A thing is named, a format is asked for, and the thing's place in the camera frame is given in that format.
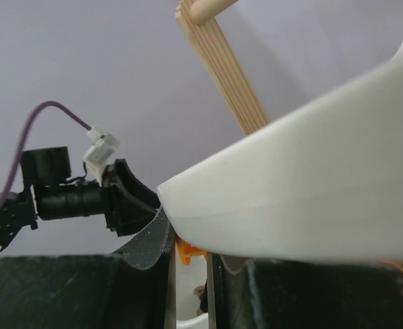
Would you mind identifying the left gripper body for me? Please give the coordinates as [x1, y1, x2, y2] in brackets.
[101, 164, 129, 236]

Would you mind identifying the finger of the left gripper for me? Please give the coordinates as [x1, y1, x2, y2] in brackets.
[114, 159, 160, 209]
[115, 192, 159, 236]

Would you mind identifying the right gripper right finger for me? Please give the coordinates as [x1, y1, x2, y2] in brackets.
[207, 254, 403, 328]

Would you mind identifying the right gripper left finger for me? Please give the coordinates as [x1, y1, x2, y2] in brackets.
[0, 210, 176, 328]

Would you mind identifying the orange clothespin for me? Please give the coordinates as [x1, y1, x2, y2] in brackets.
[175, 236, 207, 266]

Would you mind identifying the white clip hanger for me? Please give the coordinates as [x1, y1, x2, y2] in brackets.
[157, 42, 403, 260]

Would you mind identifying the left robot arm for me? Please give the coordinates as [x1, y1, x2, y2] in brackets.
[0, 147, 160, 249]

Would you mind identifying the white plastic bin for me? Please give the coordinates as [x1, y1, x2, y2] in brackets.
[176, 313, 208, 329]

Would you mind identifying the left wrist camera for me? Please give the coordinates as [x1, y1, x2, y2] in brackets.
[83, 125, 120, 186]

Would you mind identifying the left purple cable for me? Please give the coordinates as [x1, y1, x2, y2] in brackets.
[0, 101, 93, 220]

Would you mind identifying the right wooden post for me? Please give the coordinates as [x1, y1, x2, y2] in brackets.
[175, 0, 269, 134]

